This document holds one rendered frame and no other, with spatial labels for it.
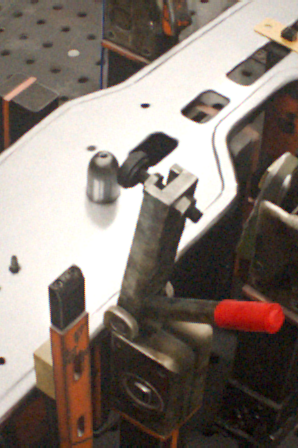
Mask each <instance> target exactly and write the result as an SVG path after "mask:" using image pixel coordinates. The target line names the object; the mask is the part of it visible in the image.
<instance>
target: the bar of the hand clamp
mask: <svg viewBox="0 0 298 448"><path fill-rule="evenodd" d="M149 160H150V157H149V156H148V155H147V154H146V153H144V152H143V151H137V152H133V153H131V154H130V155H129V156H127V157H126V160H125V161H124V162H123V163H121V165H120V167H119V168H118V171H117V174H116V177H117V184H118V185H119V186H120V187H122V188H124V189H129V188H134V187H136V186H137V185H138V184H140V185H143V190H142V193H143V198H142V203H140V207H139V211H138V215H137V220H136V224H135V228H134V233H133V237H132V241H131V245H130V250H129V254H128V258H127V262H126V266H125V271H124V275H123V279H121V283H120V287H119V292H118V297H117V301H116V305H117V306H120V307H122V308H123V309H125V310H126V311H128V312H129V313H130V314H131V315H132V316H133V317H134V319H135V320H136V323H137V328H139V327H140V322H141V318H142V315H143V311H144V308H145V304H146V303H147V302H148V301H149V300H150V299H151V298H152V297H153V296H164V294H165V291H166V287H167V283H168V280H169V277H170V274H171V270H172V266H173V263H174V259H176V256H177V253H178V248H179V245H180V242H181V239H182V235H183V231H184V228H185V224H186V221H187V219H188V220H190V221H192V222H193V223H195V224H197V223H198V222H199V221H200V220H201V219H202V217H203V214H204V212H203V211H201V210H200V209H199V208H197V207H196V204H197V201H198V200H197V199H195V197H194V196H195V193H196V189H197V186H198V183H199V177H198V176H197V175H196V174H193V173H192V172H190V171H189V170H187V169H185V168H184V167H182V166H181V165H180V164H178V163H173V164H172V165H171V166H170V167H169V170H168V174H167V178H166V183H165V184H164V178H165V176H164V175H163V174H161V173H160V172H155V173H152V174H150V173H149V172H148V170H149V168H150V162H149Z"/></svg>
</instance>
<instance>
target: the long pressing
mask: <svg viewBox="0 0 298 448"><path fill-rule="evenodd" d="M266 18H272V19H274V20H276V21H278V22H280V23H282V24H284V25H286V26H288V27H290V26H292V25H293V24H295V23H296V21H298V0H241V1H240V2H238V3H237V4H234V5H233V6H232V7H230V8H229V9H228V10H227V11H224V12H223V13H221V14H220V15H219V16H217V17H216V18H215V19H212V20H211V21H210V22H208V23H207V24H204V25H203V26H202V28H200V29H198V30H197V31H195V32H194V33H193V34H190V35H189V36H188V37H186V38H185V39H184V40H182V41H180V42H179V43H177V44H176V45H175V46H173V47H172V48H171V49H168V50H167V51H166V52H164V53H163V54H162V55H161V56H159V57H158V58H157V59H154V60H153V61H152V62H150V63H149V64H148V65H147V66H145V67H144V68H143V69H141V70H140V71H139V72H138V73H136V74H134V75H132V76H131V77H130V78H128V79H126V80H125V81H123V82H121V83H120V84H117V85H115V86H112V87H109V88H106V89H103V90H100V91H97V92H93V93H90V94H88V95H86V96H83V97H80V98H77V99H74V100H71V101H69V102H67V103H65V104H63V105H62V106H60V107H59V108H57V109H56V110H55V111H53V112H52V113H51V114H50V115H48V116H47V117H45V118H43V119H42V121H41V122H39V123H38V124H37V125H35V126H34V127H33V128H31V129H30V130H29V131H28V132H26V133H25V134H24V135H22V136H21V137H20V138H18V139H17V140H16V141H14V142H13V143H12V145H10V146H9V147H8V148H7V149H6V150H5V151H4V152H2V153H1V154H0V357H4V358H5V359H6V363H5V364H4V365H0V432H1V431H2V430H3V429H5V427H6V426H8V425H9V424H10V422H12V421H13V420H14V419H15V418H16V417H17V416H18V415H20V414H21V413H22V412H23V411H25V410H26V409H27V408H28V406H30V405H31V404H32V403H33V402H34V401H36V399H37V398H38V397H39V396H41V394H39V393H38V392H37V386H36V377H35V367H34V363H33V352H34V351H36V349H37V348H38V347H39V346H40V345H41V344H42V343H43V342H44V341H46V340H47V339H49V338H50V332H49V326H50V325H51V324H50V315H49V300H48V291H47V285H49V284H50V283H51V282H52V281H53V280H54V279H55V278H56V277H58V276H59V275H60V274H61V273H62V272H63V271H64V270H65V269H67V268H68V267H69V266H70V265H71V264H72V263H74V264H76V265H78V266H79V267H81V268H82V270H83V272H84V276H85V278H86V311H88V312H89V315H90V350H91V349H92V348H93V347H94V346H95V345H96V344H98V343H99V342H100V341H101V340H102V339H103V338H104V337H105V336H106V335H107V334H108V333H109V332H110V329H109V328H108V327H106V326H105V325H103V313H104V311H105V310H106V309H107V308H108V307H109V306H111V305H116V301H117V297H118V292H119V287H120V283H121V279H123V275H124V271H125V266H126V262H127V258H128V254H129V250H130V245H131V241H132V237H133V233H134V228H135V224H136V220H137V215H138V211H139V207H140V203H142V198H143V193H142V190H143V185H140V184H138V185H137V186H136V187H134V188H129V189H124V188H122V187H120V195H119V197H118V198H117V200H116V201H114V202H112V203H109V204H99V203H95V202H93V201H91V200H90V199H89V198H88V195H87V193H86V190H87V166H88V163H89V160H90V158H91V157H92V156H93V155H94V154H95V153H96V151H99V150H109V151H111V152H112V153H114V154H115V156H116V157H117V160H118V162H119V166H120V165H121V163H123V162H124V161H125V160H126V157H127V156H129V155H130V154H131V153H132V152H133V151H134V150H135V149H136V148H137V147H140V146H141V145H142V144H143V143H144V142H146V141H147V140H148V139H149V138H150V137H152V136H153V135H156V134H161V135H164V136H166V137H168V138H170V139H171V140H173V141H175V142H176V143H177V147H176V148H175V149H174V150H173V151H172V152H170V153H169V154H168V155H167V156H166V157H165V158H164V159H162V161H161V162H160V163H159V164H157V165H155V166H154V167H150V168H149V170H148V172H149V173H150V174H152V173H155V172H160V173H161V174H163V175H164V176H165V178H164V184H165V183H166V178H167V174H168V170H169V167H170V166H171V165H172V164H173V163H178V164H180V165H181V166H182V167H184V168H185V169H187V170H189V171H190V172H192V173H193V174H196V175H197V176H198V177H199V183H198V186H197V189H196V193H195V196H194V197H195V199H197V200H198V201H197V204H196V207H197V208H199V209H200V210H201V211H203V212H204V214H203V217H202V219H201V220H200V221H199V222H198V223H197V224H195V223H193V222H192V221H190V220H188V219H187V221H186V224H185V228H184V231H183V235H182V239H181V242H180V245H179V248H178V253H177V256H176V259H174V263H173V266H172V270H171V274H172V273H173V272H174V271H176V270H177V269H178V267H179V266H180V265H181V264H182V263H184V262H185V261H186V260H187V259H188V258H189V257H190V256H191V255H192V254H194V253H195V252H196V251H197V249H198V248H199V247H200V246H201V245H202V244H203V243H204V242H205V241H206V240H207V239H208V238H209V237H210V236H212V235H214V234H215V232H216V231H217V230H218V229H219V228H220V227H221V226H222V225H223V224H224V223H225V222H226V221H227V220H228V219H229V218H230V217H231V216H232V215H233V213H234V212H235V210H236V208H237V206H238V203H239V196H240V184H239V180H238V176H237V172H236V168H235V163H234V159H233V155H231V151H230V147H229V144H230V142H231V141H232V139H233V138H234V137H235V136H236V135H237V134H238V133H239V132H241V131H242V130H243V129H244V128H245V127H246V126H247V125H248V124H250V123H251V122H252V121H253V120H254V119H256V117H257V116H259V115H260V114H261V113H262V112H263V111H264V110H265V109H266V108H267V107H269V106H270V105H271V104H272V103H273V102H274V101H275V100H276V99H278V98H279V97H280V96H281V95H282V94H283V93H284V92H285V91H287V90H288V89H291V88H293V87H296V86H298V53H296V52H294V51H292V50H291V49H289V48H288V49H289V50H290V54H287V55H286V57H285V58H284V59H281V60H280V61H279V63H278V64H277V65H274V66H273V67H272V68H271V69H270V70H268V71H267V72H266V73H265V74H264V75H263V76H262V77H261V76H260V77H259V79H258V80H257V81H256V82H255V83H253V84H252V85H249V86H241V85H239V84H237V83H235V82H233V81H231V80H229V79H228V78H227V76H228V75H229V74H230V73H231V72H232V71H234V70H236V69H237V68H238V67H239V65H241V64H243V63H244V62H245V61H246V60H248V59H249V58H251V57H252V56H253V55H254V54H255V53H256V52H259V51H260V50H261V49H262V47H265V46H266V45H267V44H268V43H277V42H275V41H272V40H270V39H268V38H267V37H265V36H263V35H261V34H259V33H257V32H255V31H254V28H255V26H256V25H257V24H258V23H261V22H262V20H264V19H266ZM205 93H214V94H216V95H218V96H220V97H222V98H224V99H226V100H227V101H228V105H227V106H226V107H224V108H223V109H221V110H220V111H219V112H218V113H216V114H215V115H214V116H213V117H212V118H211V119H209V120H208V121H207V122H206V123H202V124H199V123H195V122H193V121H191V120H189V119H188V118H185V117H183V116H182V114H181V113H182V111H183V110H185V109H186V108H187V107H188V106H189V105H191V104H192V103H193V102H194V101H196V100H197V99H199V98H200V97H201V96H202V95H203V94H205ZM142 104H149V105H150V106H149V107H148V108H143V107H141V105H142ZM90 145H93V146H95V150H93V152H90V151H88V150H87V148H88V146H90ZM12 255H16V256H17V257H18V261H19V265H20V266H21V270H20V271H19V272H18V273H11V272H10V270H9V267H10V258H11V256H12ZM171 274H170V275H171Z"/></svg>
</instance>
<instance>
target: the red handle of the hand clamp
mask: <svg viewBox="0 0 298 448"><path fill-rule="evenodd" d="M142 317H144V318H155V319H164V320H172V321H180V322H189V323H197V324H205V325H213V326H218V327H219V328H221V329H225V328H228V329H236V330H244V331H251V332H254V331H258V332H266V333H275V332H277V331H278V330H279V328H280V326H281V324H282V322H283V319H284V317H283V313H282V308H281V306H280V305H278V304H275V303H266V302H246V301H236V300H227V299H225V300H222V301H215V300H210V301H205V300H195V299H185V298H175V297H165V296H153V297H152V298H151V299H150V300H149V301H148V302H147V303H146V304H145V308H144V311H143V315H142Z"/></svg>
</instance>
